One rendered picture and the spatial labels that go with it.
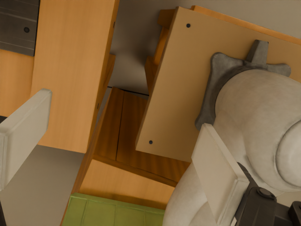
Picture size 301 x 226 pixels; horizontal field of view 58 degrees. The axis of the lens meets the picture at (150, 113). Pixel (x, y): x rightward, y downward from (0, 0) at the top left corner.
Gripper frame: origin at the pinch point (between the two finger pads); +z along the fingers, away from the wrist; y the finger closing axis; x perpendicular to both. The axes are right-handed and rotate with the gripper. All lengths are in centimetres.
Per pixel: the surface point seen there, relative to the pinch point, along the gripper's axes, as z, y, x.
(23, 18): 41.3, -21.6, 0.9
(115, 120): 85, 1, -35
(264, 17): 131, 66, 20
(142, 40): 131, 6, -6
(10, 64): 43, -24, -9
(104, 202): 50, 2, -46
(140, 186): 52, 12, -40
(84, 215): 43, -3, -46
